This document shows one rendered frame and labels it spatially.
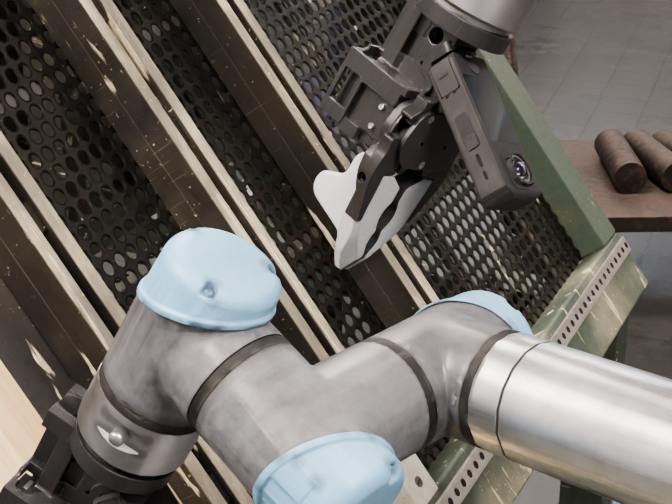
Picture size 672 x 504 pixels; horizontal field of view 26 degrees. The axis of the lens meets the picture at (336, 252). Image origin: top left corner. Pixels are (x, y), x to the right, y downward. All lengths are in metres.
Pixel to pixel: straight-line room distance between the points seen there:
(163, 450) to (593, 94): 5.69
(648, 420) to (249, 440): 0.22
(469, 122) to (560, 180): 1.74
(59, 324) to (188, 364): 0.83
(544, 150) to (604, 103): 3.69
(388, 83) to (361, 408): 0.29
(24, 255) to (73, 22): 0.38
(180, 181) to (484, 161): 0.93
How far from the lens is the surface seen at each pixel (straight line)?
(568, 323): 2.50
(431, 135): 1.04
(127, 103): 1.89
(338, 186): 1.07
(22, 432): 1.58
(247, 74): 2.10
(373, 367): 0.85
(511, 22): 1.02
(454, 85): 1.01
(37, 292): 1.65
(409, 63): 1.05
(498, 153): 1.00
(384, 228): 1.08
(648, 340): 4.41
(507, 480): 2.17
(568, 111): 6.28
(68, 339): 1.65
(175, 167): 1.88
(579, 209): 2.74
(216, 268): 0.83
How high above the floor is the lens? 2.03
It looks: 25 degrees down
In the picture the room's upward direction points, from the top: straight up
